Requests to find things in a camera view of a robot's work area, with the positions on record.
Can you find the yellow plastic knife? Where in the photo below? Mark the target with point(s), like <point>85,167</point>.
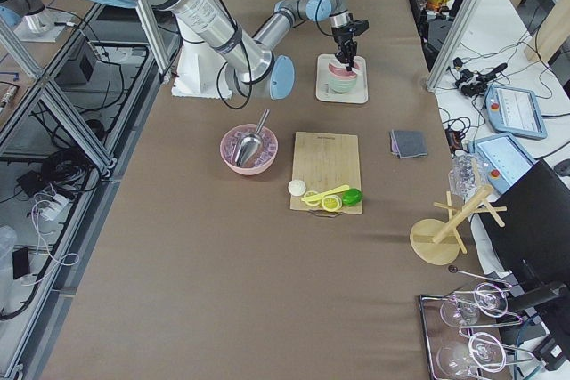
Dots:
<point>320,196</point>

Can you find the wine glass rack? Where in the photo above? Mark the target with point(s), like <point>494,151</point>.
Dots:
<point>461,331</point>

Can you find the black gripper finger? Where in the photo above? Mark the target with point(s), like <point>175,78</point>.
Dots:
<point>341,54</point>
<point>350,52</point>

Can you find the wooden cutting board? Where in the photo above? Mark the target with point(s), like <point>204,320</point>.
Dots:
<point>324,161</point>

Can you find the top green bowl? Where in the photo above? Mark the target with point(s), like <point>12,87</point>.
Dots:
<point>342,84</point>

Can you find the wooden mug tree stand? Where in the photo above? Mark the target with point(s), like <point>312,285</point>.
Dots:
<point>439,242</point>

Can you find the white steamed bun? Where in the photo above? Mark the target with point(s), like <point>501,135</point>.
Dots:
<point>297,188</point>

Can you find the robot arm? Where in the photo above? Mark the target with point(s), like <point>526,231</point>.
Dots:
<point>252,68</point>

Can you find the blue teach pendant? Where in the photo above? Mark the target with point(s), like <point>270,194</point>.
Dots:
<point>515,110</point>

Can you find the large pink ice bowl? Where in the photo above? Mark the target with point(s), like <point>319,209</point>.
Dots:
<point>265,158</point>

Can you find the upper lemon slice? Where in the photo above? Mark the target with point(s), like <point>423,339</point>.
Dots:
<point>332,203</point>

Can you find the lemon slice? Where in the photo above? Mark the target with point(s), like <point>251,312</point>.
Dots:
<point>313,204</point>
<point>332,203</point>

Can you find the aluminium frame post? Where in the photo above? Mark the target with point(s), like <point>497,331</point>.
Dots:
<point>451,43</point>

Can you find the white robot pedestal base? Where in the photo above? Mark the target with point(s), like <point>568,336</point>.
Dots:
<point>197,68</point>

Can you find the green lime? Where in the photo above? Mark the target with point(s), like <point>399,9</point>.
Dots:
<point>351,197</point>

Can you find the cream rabbit tray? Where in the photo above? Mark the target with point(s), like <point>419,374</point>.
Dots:
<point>359,95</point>

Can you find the small pink bowl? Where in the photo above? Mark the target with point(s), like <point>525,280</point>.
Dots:
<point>335,68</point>

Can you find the metal ice scoop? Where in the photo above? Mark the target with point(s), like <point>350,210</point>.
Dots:
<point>250,145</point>

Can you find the lower lemon slice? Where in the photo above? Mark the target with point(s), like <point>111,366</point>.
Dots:
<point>313,204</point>

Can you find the grey folded cloth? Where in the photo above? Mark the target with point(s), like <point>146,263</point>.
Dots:
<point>408,144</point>

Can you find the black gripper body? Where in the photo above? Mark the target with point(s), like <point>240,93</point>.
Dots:
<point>341,36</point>

